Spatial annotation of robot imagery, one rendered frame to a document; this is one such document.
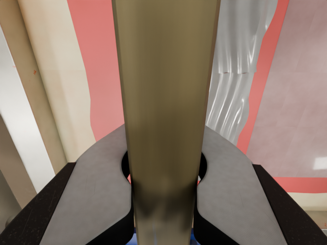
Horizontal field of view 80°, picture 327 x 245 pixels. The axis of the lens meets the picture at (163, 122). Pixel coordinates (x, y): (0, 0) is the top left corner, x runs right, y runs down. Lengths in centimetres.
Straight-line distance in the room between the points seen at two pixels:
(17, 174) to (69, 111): 180
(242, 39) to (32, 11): 22
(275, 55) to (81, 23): 21
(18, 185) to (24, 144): 188
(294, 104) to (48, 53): 30
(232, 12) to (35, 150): 28
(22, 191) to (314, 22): 219
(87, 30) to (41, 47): 6
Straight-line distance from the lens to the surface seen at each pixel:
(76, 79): 26
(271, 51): 26
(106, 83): 25
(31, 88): 27
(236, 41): 24
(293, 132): 33
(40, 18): 26
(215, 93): 25
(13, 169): 205
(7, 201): 37
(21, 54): 26
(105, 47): 24
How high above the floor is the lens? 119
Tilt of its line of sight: 60 degrees down
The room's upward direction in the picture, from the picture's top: 180 degrees counter-clockwise
